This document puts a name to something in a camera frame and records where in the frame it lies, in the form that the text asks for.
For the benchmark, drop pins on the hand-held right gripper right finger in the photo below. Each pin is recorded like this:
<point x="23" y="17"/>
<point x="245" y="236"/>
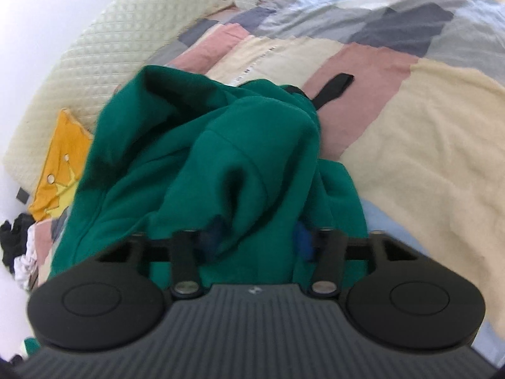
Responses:
<point x="304" y="243"/>

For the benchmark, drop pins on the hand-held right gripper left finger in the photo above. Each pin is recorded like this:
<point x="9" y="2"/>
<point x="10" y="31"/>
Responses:
<point x="208" y="244"/>

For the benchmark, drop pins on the green hoodie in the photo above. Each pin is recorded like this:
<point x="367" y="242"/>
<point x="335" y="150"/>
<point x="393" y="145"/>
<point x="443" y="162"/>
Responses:
<point x="236" y="158"/>

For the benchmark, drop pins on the white crumpled clothes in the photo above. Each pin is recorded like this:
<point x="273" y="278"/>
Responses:
<point x="25" y="268"/>

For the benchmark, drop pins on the black clothes pile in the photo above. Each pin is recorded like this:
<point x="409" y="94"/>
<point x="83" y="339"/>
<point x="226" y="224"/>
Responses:
<point x="14" y="237"/>

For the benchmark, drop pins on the patchwork blanket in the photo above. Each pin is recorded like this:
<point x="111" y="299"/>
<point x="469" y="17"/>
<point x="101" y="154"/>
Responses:
<point x="434" y="146"/>

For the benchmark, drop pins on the orange crown pillow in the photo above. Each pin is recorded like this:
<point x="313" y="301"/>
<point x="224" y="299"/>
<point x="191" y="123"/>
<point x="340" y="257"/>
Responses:
<point x="59" y="158"/>

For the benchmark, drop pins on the cream quilted headboard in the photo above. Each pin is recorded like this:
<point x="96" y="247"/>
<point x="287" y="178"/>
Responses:
<point x="118" y="39"/>

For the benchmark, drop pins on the dark wall socket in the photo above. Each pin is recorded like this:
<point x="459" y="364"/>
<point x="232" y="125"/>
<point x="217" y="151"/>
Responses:
<point x="23" y="196"/>

